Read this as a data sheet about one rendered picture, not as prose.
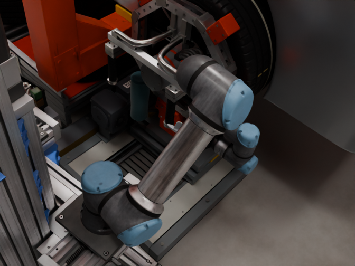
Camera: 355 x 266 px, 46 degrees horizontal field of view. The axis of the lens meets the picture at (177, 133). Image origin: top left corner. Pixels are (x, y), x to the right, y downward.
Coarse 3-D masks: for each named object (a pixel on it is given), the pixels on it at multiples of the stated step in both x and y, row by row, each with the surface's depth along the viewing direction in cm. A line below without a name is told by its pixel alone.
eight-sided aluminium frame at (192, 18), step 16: (160, 0) 166; (176, 0) 166; (144, 16) 185; (192, 16) 158; (208, 16) 159; (144, 32) 192; (144, 48) 199; (208, 48) 162; (224, 48) 162; (224, 64) 161; (160, 96) 203
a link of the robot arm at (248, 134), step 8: (240, 128) 139; (248, 128) 139; (256, 128) 139; (224, 136) 146; (232, 136) 142; (240, 136) 138; (248, 136) 137; (256, 136) 138; (240, 144) 140; (248, 144) 139; (256, 144) 141; (240, 152) 142; (248, 152) 142
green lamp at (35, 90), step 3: (36, 87) 191; (30, 90) 189; (33, 90) 189; (36, 90) 189; (39, 90) 189; (30, 93) 190; (33, 93) 188; (36, 93) 188; (39, 93) 189; (33, 96) 189; (36, 96) 189; (39, 96) 190; (42, 96) 192; (36, 99) 190
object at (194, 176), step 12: (156, 108) 255; (144, 120) 248; (132, 132) 248; (144, 132) 246; (144, 144) 245; (156, 144) 241; (216, 156) 235; (192, 168) 233; (204, 168) 231; (192, 180) 229
